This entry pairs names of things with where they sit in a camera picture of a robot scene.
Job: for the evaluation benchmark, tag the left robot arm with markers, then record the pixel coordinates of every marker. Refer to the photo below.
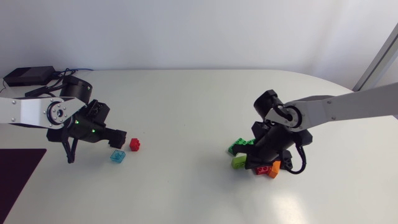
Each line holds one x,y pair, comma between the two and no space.
28,110

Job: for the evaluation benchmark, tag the large red toy brick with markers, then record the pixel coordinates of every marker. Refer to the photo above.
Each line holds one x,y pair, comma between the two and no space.
262,170

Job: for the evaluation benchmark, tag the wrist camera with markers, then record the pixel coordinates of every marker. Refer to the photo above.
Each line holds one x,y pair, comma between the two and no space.
258,129
98,110

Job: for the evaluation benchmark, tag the dark mat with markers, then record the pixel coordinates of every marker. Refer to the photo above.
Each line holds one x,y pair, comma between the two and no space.
15,174

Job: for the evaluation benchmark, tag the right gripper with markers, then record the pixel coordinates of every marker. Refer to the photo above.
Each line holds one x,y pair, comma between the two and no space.
259,158

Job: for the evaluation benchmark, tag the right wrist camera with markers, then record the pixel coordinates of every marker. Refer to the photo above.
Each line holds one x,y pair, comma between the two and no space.
258,129

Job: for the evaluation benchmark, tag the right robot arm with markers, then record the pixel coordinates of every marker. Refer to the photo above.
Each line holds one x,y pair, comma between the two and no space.
342,107

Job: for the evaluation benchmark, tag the large green toy brick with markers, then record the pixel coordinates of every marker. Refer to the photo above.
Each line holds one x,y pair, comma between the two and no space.
237,145

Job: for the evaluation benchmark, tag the black power brick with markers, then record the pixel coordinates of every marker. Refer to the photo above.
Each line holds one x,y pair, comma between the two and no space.
29,75

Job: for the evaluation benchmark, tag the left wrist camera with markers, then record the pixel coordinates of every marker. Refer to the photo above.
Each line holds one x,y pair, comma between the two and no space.
98,110

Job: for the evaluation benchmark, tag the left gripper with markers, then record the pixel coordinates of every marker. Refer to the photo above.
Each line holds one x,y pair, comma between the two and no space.
106,135

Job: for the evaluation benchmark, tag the lime green toy brick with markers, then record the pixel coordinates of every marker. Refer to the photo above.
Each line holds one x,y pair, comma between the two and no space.
238,162

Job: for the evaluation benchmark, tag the clear blue toy brick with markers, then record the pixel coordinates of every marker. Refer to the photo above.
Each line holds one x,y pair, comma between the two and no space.
117,155

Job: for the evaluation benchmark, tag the small red toy brick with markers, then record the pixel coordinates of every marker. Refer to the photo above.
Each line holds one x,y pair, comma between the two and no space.
136,147
134,142

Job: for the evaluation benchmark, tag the orange toy brick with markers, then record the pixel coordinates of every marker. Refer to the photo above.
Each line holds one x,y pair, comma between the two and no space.
274,169

